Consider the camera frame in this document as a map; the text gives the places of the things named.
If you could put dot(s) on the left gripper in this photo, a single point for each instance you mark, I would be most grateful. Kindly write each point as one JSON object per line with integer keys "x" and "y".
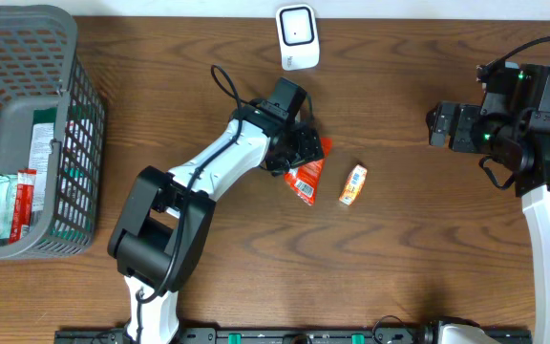
{"x": 312, "y": 147}

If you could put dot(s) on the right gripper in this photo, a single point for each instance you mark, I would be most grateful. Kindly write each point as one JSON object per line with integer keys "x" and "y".
{"x": 460, "y": 136}

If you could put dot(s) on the large red snack bag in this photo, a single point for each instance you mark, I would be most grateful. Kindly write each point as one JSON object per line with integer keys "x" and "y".
{"x": 304, "y": 180}

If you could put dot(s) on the small orange snack packet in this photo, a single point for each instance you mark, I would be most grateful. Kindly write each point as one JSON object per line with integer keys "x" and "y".
{"x": 353, "y": 185}

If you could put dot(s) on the slim red stick packet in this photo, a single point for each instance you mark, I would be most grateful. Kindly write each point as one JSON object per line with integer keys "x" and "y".
{"x": 22, "y": 212}

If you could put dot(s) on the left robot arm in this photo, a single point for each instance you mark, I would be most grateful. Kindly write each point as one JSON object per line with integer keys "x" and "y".
{"x": 162, "y": 229}

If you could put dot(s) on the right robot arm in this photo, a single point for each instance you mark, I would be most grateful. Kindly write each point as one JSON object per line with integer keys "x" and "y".
{"x": 510, "y": 130}

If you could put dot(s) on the white barcode scanner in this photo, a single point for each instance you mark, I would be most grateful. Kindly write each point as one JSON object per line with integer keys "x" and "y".
{"x": 298, "y": 37}

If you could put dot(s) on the green white packet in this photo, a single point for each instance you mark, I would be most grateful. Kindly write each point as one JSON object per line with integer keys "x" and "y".
{"x": 42, "y": 135}

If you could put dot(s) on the grey plastic mesh basket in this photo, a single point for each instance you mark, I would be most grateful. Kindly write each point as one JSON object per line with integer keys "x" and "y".
{"x": 42, "y": 81}

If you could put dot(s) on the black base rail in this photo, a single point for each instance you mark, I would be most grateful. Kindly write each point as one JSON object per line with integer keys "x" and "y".
{"x": 213, "y": 336}

